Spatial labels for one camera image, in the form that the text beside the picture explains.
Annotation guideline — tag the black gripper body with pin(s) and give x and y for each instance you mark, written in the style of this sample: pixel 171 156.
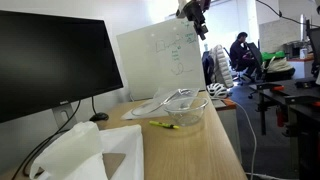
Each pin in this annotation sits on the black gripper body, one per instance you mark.
pixel 194 12

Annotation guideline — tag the yellow highlighter pen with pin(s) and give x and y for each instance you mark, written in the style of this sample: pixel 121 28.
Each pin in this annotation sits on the yellow highlighter pen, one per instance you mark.
pixel 161 124

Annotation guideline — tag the clear glass bowl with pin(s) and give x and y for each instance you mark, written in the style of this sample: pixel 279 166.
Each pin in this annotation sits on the clear glass bowl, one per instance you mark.
pixel 185 115

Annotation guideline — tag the white puffy jacket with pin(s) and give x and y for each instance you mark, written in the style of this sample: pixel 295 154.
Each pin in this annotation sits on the white puffy jacket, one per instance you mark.
pixel 221 66

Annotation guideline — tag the seated person in dark clothes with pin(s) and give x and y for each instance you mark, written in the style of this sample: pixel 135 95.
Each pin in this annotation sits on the seated person in dark clothes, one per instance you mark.
pixel 241 53

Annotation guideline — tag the black office chair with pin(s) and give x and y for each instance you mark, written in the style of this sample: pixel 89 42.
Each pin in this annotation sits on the black office chair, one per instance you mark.
pixel 233 65

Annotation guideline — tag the white whiteboard with drawings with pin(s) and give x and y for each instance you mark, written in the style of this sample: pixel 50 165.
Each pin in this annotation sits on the white whiteboard with drawings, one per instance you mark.
pixel 160 60

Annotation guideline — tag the white bicycle helmet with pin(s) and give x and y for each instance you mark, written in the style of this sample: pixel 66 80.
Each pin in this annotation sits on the white bicycle helmet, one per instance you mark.
pixel 216 90

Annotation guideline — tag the white cloth bag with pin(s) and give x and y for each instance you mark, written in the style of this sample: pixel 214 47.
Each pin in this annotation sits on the white cloth bag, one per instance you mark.
pixel 278 65

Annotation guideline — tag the white cabinet with orange top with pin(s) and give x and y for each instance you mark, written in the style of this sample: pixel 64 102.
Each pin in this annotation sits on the white cabinet with orange top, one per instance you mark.
pixel 228 123

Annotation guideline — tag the white cup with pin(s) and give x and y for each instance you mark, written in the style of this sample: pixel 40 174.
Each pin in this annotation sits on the white cup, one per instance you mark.
pixel 303 53

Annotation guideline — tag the dark background monitor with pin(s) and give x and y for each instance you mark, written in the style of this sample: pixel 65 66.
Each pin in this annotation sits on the dark background monitor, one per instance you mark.
pixel 314 43

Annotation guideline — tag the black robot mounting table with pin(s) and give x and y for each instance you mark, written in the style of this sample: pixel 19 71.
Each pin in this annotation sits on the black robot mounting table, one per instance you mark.
pixel 300 96

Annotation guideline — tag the black computer mouse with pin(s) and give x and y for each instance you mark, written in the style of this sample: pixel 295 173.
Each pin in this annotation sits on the black computer mouse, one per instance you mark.
pixel 99 116

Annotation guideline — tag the black computer monitor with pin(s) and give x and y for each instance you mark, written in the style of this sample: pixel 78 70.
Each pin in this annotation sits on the black computer monitor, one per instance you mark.
pixel 50 63

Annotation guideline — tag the silver monitor stand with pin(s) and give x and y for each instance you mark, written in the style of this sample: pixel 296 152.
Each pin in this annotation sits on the silver monitor stand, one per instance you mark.
pixel 63 115

